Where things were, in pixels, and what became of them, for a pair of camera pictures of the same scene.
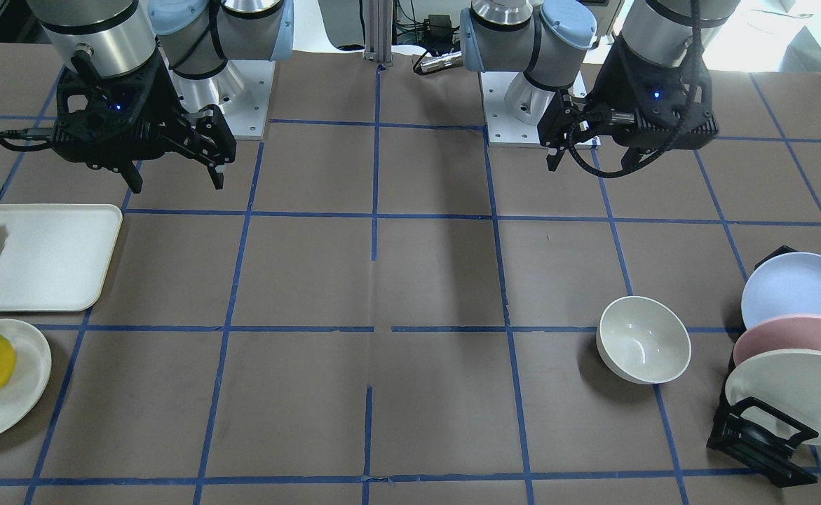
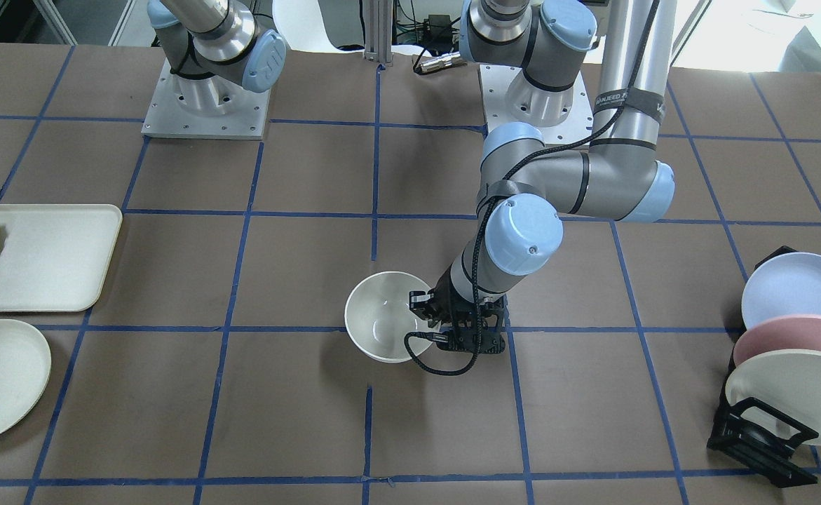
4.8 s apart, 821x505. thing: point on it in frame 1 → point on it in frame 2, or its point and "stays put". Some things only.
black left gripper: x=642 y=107 → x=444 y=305
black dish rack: x=781 y=250 stays put
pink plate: x=768 y=333 stays put
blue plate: x=800 y=283 stays put
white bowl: x=642 y=339 → x=378 y=316
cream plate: x=817 y=389 stays put
